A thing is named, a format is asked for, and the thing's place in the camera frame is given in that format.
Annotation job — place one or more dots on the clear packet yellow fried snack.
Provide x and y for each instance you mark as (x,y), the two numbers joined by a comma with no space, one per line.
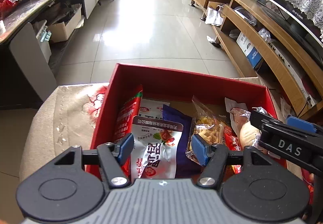
(204,125)

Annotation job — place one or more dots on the blue foil snack packet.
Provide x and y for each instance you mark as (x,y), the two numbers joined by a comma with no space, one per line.
(181,135)

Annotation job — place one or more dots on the red cardboard box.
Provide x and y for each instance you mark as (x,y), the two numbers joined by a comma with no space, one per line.
(176,82)

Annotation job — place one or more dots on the white plastic bag on floor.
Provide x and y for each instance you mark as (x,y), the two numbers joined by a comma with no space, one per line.
(214,16)

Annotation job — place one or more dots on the white snack packet orange picture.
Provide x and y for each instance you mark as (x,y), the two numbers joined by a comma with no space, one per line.
(151,111)

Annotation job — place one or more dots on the red green snack packet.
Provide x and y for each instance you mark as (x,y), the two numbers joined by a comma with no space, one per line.
(126,115)

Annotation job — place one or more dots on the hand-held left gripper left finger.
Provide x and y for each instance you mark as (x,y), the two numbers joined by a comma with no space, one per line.
(126,145)

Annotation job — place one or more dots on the crumpled white paper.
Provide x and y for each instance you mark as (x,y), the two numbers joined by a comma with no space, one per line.
(213,41)

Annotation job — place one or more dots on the dark long table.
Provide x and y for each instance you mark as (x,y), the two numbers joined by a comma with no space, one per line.
(32,4)

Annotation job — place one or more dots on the clear plastic container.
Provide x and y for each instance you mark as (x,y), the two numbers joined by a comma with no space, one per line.
(244,16)

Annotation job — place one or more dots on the silver snack packet red picture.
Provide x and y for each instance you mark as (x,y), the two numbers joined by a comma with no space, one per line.
(154,153)

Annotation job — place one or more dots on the clear-wrapped pale bun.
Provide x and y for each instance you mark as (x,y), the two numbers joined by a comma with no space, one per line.
(248,133)

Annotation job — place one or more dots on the open cardboard box white front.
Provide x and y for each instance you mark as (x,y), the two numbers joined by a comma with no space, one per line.
(63,28)

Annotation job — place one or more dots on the blue white carton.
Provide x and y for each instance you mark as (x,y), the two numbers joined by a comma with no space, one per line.
(248,50)

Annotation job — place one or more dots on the white flat device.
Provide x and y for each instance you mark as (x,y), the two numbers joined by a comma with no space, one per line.
(285,62)

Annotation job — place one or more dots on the curved television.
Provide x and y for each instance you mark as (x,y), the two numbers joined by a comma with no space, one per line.
(302,32)

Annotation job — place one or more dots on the red gummy candy packet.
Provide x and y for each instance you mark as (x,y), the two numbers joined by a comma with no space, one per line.
(232,142)

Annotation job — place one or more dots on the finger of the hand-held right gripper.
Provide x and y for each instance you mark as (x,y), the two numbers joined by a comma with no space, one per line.
(301,124)
(267,119)

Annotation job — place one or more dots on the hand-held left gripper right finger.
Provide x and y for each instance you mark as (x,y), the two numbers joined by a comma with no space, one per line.
(199,148)

